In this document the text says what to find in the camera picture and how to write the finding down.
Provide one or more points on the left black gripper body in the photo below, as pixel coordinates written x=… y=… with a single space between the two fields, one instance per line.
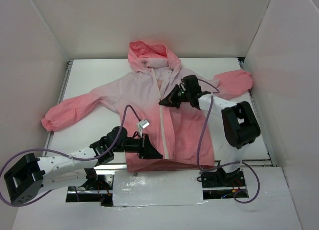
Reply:
x=144 y=146

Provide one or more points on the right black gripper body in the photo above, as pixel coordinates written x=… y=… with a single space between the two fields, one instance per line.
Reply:
x=177 y=96

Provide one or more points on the pink gradient hooded jacket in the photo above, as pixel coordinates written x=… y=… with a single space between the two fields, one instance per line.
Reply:
x=173 y=132

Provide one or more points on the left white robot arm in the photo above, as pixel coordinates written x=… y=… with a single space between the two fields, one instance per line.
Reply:
x=33 y=175

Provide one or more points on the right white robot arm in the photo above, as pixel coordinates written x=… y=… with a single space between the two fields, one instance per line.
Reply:
x=239 y=122

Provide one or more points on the white foil-taped panel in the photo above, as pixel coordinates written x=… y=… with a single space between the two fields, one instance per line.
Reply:
x=163 y=188

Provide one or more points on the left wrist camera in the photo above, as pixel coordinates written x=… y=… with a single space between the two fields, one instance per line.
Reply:
x=142 y=124

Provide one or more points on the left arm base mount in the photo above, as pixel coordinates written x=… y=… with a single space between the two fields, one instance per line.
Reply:
x=96 y=189

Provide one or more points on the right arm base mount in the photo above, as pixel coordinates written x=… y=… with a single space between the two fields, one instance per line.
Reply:
x=221 y=185

